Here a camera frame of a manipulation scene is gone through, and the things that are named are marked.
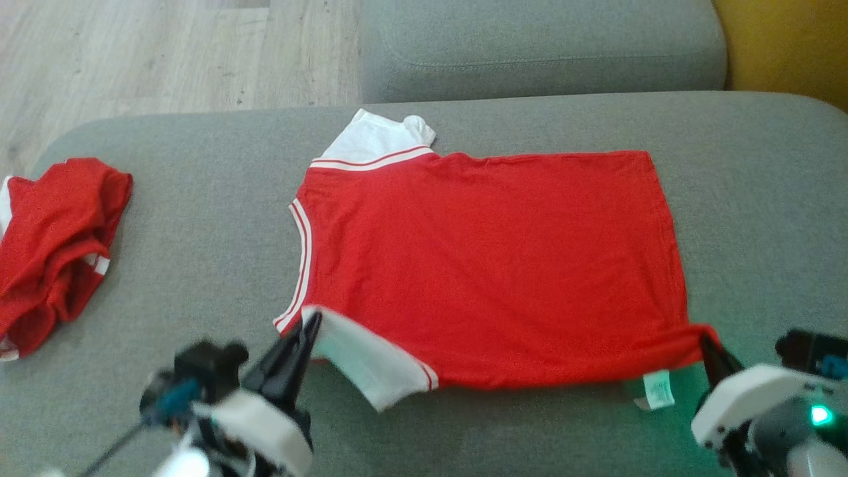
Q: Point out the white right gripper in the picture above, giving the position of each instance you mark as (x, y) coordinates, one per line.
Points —
(748, 394)

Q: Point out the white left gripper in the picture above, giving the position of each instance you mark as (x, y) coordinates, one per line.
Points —
(271, 430)

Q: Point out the red shirt white sleeves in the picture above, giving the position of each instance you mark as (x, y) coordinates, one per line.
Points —
(497, 265)

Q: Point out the red shorts white stripe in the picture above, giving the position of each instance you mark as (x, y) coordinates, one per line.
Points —
(53, 252)

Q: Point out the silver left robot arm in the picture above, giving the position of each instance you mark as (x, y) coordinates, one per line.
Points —
(182, 464)

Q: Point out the large grey sofa seat cushion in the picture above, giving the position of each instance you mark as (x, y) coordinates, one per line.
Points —
(199, 165)

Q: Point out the large yellow sofa backrest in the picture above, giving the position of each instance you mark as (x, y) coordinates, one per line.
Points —
(788, 46)

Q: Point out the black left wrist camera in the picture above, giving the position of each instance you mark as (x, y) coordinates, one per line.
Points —
(205, 364)

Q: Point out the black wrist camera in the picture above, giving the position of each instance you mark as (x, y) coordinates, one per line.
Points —
(805, 348)
(205, 364)

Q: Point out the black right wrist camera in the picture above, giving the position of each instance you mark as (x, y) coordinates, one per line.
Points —
(805, 348)

